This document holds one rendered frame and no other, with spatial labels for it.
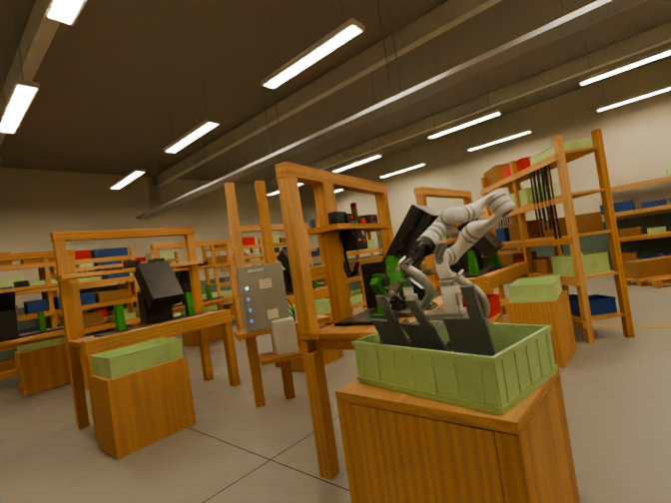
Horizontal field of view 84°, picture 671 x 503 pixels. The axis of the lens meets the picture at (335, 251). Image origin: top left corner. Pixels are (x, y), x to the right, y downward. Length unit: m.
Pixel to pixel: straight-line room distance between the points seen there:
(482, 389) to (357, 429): 0.54
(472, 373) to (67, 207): 11.40
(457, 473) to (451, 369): 0.31
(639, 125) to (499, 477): 10.53
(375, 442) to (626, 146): 10.44
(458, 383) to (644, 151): 10.31
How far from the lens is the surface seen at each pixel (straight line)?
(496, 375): 1.23
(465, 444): 1.33
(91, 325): 8.69
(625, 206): 10.68
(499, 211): 1.78
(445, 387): 1.34
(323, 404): 2.45
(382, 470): 1.57
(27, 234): 11.70
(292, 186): 2.35
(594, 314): 5.13
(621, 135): 11.40
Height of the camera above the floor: 1.30
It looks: 1 degrees up
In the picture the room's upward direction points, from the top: 8 degrees counter-clockwise
